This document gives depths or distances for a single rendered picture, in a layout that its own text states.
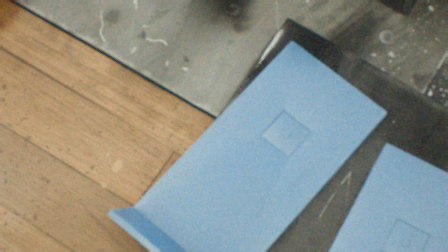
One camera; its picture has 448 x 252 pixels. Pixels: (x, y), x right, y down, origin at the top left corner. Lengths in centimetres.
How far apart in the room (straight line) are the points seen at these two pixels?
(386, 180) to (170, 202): 12
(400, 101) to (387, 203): 6
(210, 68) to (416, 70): 12
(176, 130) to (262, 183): 7
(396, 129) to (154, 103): 14
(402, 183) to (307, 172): 5
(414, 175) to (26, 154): 22
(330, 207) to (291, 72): 8
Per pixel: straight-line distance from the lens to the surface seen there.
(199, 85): 70
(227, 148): 66
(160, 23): 72
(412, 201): 66
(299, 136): 66
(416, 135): 68
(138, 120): 70
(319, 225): 65
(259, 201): 65
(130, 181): 68
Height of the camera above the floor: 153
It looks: 66 degrees down
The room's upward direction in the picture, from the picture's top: 5 degrees counter-clockwise
